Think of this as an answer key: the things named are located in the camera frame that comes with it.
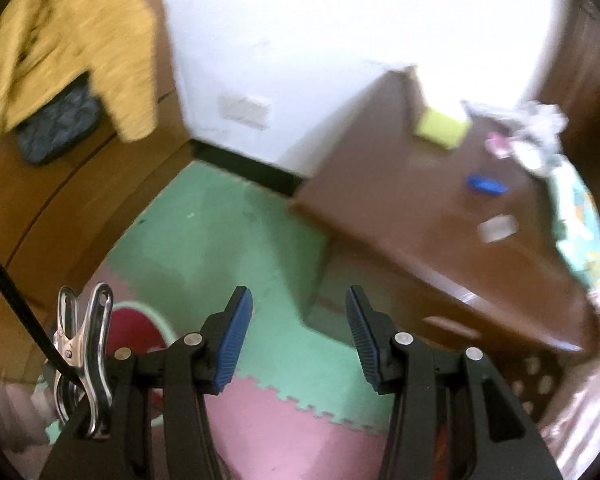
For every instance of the white wall socket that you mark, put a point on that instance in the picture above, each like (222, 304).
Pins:
(245, 110)

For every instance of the small blue plastic item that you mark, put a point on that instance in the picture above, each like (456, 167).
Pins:
(487, 185)

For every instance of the brown wooden nightstand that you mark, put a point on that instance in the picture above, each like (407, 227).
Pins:
(405, 200)

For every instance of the green foam mat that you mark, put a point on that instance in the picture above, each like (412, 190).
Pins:
(229, 220)

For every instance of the person's left forearm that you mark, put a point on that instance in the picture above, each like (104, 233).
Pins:
(9, 415)

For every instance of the small white packet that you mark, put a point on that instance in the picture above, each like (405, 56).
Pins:
(498, 229)

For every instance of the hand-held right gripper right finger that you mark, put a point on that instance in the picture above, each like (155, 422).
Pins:
(362, 340)

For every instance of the yellow cloth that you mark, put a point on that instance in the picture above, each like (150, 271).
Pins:
(54, 35)

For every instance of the brown perforated basket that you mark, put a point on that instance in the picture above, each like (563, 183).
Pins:
(530, 380)

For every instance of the small pink white wrapper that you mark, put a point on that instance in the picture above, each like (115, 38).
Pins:
(499, 146)

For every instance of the pink foam mat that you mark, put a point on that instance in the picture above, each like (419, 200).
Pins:
(290, 440)

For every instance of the metal spring clip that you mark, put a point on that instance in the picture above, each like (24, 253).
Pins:
(97, 360)

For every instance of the teal cat print plastic bag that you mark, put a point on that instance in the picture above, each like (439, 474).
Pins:
(575, 220)

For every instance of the dark quilted bag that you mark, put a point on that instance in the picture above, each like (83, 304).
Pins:
(59, 120)

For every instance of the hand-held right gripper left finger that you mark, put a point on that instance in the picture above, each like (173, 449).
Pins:
(234, 340)

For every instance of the yellow green carton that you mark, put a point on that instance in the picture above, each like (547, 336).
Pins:
(442, 129)

